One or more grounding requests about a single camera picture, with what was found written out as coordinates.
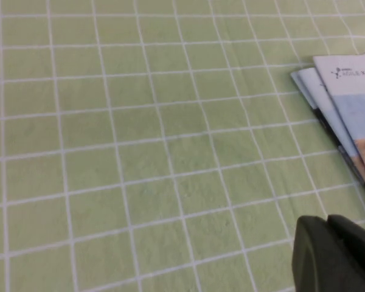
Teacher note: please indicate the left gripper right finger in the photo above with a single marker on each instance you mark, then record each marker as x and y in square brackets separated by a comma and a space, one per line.
[362, 264]

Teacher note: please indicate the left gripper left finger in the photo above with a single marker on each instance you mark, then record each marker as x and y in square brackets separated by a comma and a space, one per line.
[316, 261]

